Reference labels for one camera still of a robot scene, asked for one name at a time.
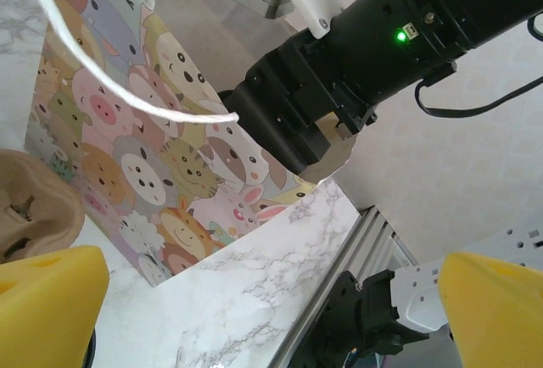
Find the brown pulp cup carrier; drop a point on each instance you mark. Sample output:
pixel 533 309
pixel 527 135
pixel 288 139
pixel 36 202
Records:
pixel 38 198

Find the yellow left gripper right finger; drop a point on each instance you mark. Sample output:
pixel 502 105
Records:
pixel 496 321

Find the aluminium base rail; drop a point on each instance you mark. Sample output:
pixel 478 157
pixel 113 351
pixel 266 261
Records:
pixel 369 232

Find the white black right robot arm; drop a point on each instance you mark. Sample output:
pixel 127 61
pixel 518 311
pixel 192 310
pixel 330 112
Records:
pixel 420 300

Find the cartoon animal print paper bag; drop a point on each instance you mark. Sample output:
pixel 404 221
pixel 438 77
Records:
pixel 127 130

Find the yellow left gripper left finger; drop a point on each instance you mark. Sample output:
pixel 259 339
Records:
pixel 46 313

